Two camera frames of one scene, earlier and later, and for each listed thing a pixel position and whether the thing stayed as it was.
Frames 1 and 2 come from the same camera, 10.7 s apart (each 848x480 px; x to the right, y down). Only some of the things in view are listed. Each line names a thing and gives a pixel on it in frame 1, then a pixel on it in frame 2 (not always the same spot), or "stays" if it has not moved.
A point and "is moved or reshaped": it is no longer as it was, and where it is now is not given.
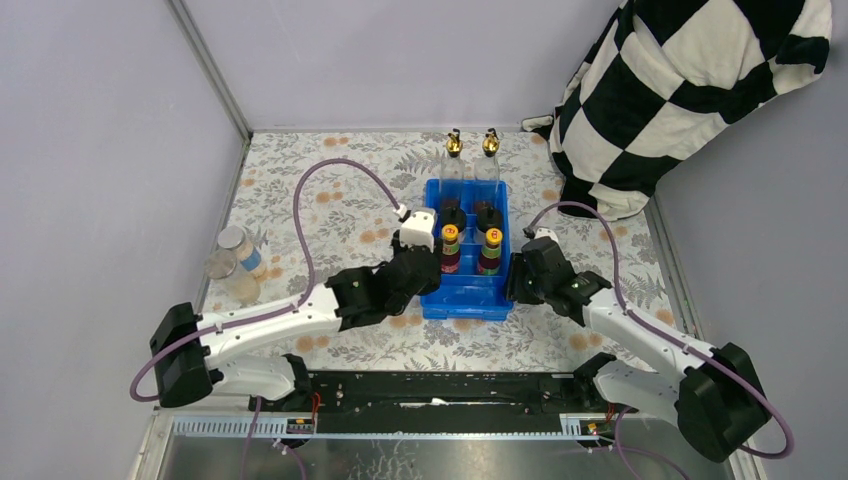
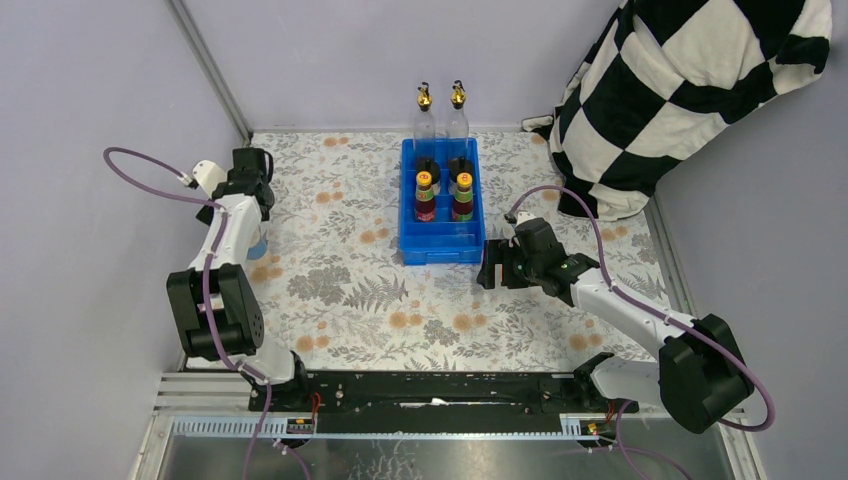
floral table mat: [310, 204] stays
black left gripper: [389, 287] → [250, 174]
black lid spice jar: [488, 216] → [456, 166]
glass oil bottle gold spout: [452, 172] → [424, 126]
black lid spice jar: [452, 214] → [428, 164]
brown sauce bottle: [490, 257] is moved or reshaped
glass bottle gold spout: [487, 174] → [457, 128]
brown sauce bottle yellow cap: [450, 249] → [425, 206]
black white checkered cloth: [661, 78] stays
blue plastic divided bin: [470, 295] → [444, 240]
